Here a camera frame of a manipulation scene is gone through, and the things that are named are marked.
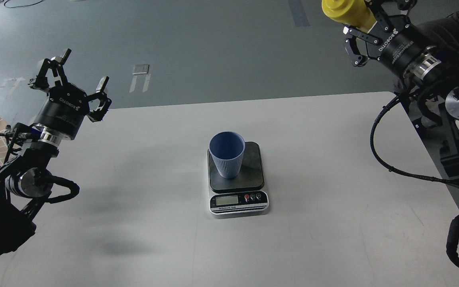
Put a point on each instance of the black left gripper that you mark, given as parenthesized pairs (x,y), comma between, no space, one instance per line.
(66,105)

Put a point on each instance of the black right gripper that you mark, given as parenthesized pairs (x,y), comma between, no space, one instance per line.
(392,41)

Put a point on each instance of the yellow squeeze bottle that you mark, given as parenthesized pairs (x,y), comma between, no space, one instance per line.
(353,13)

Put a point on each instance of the blue ribbed cup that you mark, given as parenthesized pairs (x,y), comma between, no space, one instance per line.
(227,150)

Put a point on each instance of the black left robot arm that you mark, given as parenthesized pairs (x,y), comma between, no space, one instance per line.
(26,150)

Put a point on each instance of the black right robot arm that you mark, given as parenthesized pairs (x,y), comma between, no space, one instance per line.
(437,99)

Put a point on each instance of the digital kitchen scale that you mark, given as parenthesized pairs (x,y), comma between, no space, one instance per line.
(244,195)

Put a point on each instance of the grey floor plate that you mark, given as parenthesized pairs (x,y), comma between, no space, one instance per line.
(140,69)

